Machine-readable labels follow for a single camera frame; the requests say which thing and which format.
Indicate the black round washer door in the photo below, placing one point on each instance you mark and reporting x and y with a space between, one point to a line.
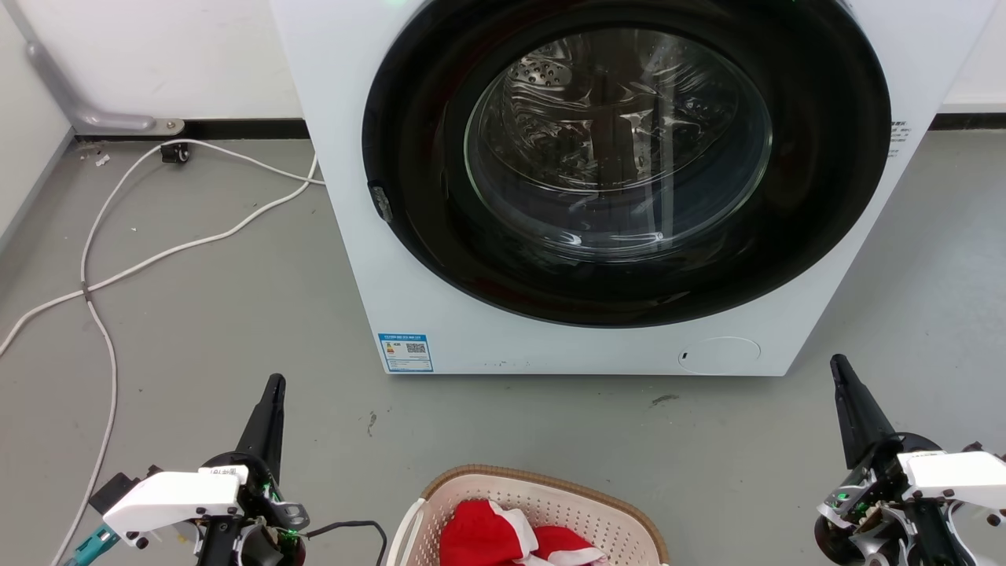
621 157

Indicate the small black wall plug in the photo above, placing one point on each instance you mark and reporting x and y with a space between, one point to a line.
175 152

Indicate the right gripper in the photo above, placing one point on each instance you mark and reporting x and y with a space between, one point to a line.
880 511

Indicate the grey wall pipe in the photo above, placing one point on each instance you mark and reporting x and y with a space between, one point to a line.
59 82

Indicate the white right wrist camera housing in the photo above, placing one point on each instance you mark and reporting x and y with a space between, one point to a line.
959 473

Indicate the white front-load washing machine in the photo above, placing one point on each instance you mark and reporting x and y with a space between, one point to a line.
393 259

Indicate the small text label sticker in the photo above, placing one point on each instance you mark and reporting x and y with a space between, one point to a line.
897 137

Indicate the round white filter cover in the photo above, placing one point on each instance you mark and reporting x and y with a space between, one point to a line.
719 354

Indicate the red and white garment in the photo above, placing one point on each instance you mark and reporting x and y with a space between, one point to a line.
487 538

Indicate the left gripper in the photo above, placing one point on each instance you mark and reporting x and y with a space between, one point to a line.
255 511

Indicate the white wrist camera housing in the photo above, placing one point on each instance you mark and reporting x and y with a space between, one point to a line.
959 473
173 497

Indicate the blue energy label sticker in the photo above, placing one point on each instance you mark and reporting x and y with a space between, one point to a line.
405 352

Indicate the beige plastic laundry basket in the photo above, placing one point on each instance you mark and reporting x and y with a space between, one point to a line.
550 503

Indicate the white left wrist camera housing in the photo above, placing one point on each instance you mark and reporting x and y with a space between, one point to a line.
173 497

